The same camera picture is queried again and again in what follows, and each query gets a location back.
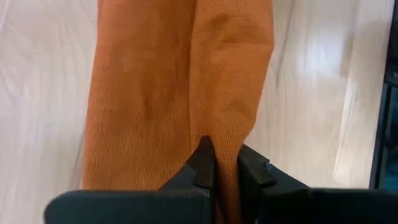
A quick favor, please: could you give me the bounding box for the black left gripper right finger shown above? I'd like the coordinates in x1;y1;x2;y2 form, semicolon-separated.
238;144;398;224

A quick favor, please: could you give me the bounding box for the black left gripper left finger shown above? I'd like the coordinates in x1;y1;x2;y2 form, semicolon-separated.
43;135;217;224

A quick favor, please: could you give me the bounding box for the orange towel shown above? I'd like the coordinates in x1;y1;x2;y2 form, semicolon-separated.
81;0;275;224

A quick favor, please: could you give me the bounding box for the black metal table frame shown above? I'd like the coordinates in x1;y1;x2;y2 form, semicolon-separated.
369;0;398;190

